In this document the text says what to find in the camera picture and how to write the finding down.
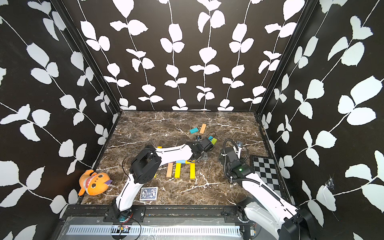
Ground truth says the amber long block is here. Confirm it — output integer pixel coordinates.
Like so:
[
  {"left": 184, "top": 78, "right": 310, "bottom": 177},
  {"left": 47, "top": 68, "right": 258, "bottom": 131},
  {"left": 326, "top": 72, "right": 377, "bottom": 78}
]
[{"left": 190, "top": 163, "right": 196, "bottom": 180}]

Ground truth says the tan wood long block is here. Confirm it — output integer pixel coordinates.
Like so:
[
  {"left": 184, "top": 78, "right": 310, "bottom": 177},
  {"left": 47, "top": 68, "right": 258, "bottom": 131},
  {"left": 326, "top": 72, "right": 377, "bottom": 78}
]
[{"left": 166, "top": 163, "right": 173, "bottom": 178}]

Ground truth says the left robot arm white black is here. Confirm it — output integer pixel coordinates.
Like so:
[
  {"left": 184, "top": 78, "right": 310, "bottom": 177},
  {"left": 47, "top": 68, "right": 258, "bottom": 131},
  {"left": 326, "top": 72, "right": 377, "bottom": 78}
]
[{"left": 112, "top": 138, "right": 214, "bottom": 218}]

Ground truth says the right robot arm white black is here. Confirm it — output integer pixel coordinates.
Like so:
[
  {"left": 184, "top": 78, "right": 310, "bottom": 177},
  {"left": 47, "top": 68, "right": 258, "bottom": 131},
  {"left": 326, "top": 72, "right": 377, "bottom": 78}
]
[{"left": 221, "top": 139, "right": 317, "bottom": 240}]

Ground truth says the natural wood long block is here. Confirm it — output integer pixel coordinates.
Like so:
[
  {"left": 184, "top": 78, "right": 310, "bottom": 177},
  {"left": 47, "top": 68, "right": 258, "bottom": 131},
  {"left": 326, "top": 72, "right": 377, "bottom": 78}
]
[{"left": 200, "top": 124, "right": 207, "bottom": 134}]

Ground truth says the teal short block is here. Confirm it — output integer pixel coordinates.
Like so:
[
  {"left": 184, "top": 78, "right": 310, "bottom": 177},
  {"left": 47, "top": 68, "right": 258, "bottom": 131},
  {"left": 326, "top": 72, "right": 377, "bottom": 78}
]
[{"left": 190, "top": 128, "right": 199, "bottom": 134}]

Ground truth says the black white checkerboard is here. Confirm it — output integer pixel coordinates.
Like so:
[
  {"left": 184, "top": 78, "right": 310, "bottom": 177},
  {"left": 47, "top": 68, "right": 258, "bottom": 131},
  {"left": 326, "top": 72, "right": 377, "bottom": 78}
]
[{"left": 250, "top": 155, "right": 286, "bottom": 198}]

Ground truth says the orange plush toy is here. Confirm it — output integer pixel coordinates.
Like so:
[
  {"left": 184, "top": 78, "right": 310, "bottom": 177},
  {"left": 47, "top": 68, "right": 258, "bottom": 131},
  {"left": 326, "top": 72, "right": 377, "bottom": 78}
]
[{"left": 78, "top": 170, "right": 113, "bottom": 196}]

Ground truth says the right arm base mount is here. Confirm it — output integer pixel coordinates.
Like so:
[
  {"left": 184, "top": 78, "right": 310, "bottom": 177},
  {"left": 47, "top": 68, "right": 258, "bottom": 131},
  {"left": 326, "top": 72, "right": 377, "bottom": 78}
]
[{"left": 221, "top": 206, "right": 265, "bottom": 225}]

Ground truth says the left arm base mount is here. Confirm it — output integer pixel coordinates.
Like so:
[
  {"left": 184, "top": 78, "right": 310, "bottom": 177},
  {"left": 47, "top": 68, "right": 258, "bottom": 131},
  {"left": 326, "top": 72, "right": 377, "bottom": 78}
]
[{"left": 103, "top": 205, "right": 146, "bottom": 224}]

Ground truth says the white perforated rail strip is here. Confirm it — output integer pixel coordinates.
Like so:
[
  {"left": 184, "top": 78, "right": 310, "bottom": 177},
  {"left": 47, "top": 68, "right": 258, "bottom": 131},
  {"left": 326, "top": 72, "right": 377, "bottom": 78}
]
[{"left": 65, "top": 225, "right": 242, "bottom": 237}]

